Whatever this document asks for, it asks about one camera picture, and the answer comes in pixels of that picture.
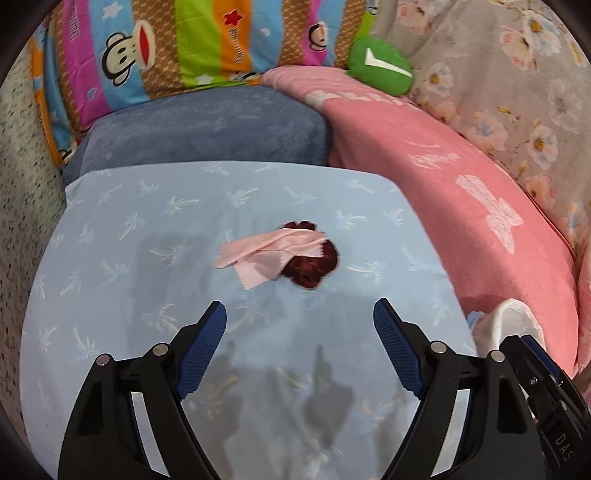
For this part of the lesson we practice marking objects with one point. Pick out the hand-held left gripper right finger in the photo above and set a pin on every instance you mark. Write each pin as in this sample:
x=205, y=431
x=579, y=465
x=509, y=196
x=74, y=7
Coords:
x=397, y=344

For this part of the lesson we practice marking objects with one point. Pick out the colourful monkey print pillow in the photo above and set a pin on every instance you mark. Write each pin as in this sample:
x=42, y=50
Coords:
x=194, y=41

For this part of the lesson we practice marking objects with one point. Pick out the pink cloth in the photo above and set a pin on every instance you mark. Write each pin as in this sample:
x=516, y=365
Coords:
x=258, y=254

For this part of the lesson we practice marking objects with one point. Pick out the blue grey cushion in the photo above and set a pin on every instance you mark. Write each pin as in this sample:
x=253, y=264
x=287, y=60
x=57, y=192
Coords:
x=207, y=124

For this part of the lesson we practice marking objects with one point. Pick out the green plush cushion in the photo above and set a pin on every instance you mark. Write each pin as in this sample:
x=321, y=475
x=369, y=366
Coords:
x=378, y=69

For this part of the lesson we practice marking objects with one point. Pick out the pink blanket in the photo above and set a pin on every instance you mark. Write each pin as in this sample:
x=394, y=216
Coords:
x=415, y=152

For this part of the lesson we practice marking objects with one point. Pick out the grey floral quilt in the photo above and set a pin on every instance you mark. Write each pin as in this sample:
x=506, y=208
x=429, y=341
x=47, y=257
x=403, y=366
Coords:
x=498, y=60

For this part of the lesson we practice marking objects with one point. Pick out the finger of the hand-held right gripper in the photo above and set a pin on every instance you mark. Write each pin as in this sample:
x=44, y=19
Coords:
x=531, y=364

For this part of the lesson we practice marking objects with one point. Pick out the dark red scrunchie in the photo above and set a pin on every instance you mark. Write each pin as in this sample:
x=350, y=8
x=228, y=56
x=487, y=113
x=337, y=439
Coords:
x=318, y=265

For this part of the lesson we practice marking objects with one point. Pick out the white plastic bag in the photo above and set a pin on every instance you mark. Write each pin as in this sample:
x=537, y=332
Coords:
x=512, y=321

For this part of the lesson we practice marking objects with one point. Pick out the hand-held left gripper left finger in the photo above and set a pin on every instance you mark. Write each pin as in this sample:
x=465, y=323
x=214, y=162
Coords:
x=203, y=344

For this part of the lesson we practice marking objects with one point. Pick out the light blue palm print sheet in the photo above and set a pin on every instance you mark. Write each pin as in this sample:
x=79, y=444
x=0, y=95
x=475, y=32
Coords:
x=138, y=277

